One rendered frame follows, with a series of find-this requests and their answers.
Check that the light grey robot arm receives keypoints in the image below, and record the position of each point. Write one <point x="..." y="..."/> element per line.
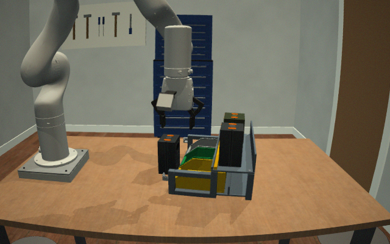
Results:
<point x="44" y="66"/>

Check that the yellow bin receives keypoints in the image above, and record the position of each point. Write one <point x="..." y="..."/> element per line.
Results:
<point x="199" y="183"/>

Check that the grey metal shelf rack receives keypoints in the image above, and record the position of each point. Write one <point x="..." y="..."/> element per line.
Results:
<point x="239" y="184"/>

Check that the olive green case with orange latches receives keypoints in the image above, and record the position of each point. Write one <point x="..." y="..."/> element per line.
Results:
<point x="234" y="118"/>

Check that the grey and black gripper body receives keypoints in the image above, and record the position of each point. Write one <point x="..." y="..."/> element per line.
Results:
<point x="185" y="92"/>

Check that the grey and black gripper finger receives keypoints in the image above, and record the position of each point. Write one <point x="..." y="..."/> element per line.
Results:
<point x="194" y="113"/>
<point x="160" y="112"/>

